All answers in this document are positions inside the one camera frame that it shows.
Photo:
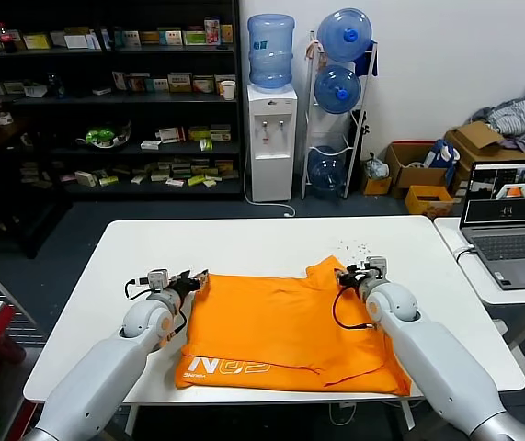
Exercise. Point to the grey laptop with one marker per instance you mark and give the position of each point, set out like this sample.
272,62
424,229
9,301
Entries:
510,243

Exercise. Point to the yellow flat box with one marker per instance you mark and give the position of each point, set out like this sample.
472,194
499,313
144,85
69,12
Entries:
37,41

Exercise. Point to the orange box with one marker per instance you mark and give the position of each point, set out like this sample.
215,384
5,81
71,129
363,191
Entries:
226,34

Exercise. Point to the white paper cup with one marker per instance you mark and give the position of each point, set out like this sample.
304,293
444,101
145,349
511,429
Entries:
228,91

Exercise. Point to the white and red medicine box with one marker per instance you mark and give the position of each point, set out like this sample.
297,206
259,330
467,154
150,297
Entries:
170,135

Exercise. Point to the blue and white bag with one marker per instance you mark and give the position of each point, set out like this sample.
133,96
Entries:
441,156

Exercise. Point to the white plastic bag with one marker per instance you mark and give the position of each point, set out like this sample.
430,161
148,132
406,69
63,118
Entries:
376,167

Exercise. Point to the black shelving unit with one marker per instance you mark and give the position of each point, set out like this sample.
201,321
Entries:
239,138

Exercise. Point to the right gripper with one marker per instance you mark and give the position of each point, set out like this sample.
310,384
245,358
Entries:
358,281

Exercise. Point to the cola bottle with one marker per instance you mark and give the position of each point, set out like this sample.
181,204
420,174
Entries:
5,41

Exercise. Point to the small white flat box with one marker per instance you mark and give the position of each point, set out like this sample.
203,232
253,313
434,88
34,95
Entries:
151,144

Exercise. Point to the glass bowl with green contents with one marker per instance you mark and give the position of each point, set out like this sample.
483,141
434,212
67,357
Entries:
99,135

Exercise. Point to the labelled blue water jug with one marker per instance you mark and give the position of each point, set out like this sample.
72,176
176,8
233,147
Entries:
271,50

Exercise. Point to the striped clothes pile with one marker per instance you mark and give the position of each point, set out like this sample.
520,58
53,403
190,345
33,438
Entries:
515,117

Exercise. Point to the white jug rack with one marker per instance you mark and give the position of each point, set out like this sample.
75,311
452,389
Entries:
308,115

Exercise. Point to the small yellow box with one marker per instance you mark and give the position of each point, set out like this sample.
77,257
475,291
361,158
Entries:
377,187

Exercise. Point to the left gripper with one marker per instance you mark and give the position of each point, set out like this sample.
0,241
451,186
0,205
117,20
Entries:
183,287

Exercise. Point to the tall colourful box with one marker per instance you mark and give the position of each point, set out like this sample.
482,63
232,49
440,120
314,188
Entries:
212,31

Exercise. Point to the open brown cardboard box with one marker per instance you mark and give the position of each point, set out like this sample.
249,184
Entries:
420,177

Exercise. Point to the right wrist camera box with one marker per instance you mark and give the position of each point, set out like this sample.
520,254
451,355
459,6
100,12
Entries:
376,267

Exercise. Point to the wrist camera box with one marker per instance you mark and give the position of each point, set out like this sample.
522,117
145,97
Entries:
157,280
376,267

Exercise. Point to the white side table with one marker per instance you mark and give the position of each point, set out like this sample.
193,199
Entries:
469,275

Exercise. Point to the white table leg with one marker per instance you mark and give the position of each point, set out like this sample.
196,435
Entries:
131,420
408,415

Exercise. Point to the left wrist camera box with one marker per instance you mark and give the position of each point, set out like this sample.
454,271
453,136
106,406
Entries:
157,280

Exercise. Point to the orange t-shirt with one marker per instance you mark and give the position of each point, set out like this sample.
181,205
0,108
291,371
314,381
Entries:
266,321

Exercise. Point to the large cardboard box with flaps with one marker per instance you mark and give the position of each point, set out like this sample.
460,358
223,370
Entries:
469,138

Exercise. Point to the yellow cardboard box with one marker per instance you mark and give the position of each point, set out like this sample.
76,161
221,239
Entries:
427,209

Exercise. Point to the white water dispenser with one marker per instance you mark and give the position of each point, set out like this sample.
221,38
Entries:
271,147

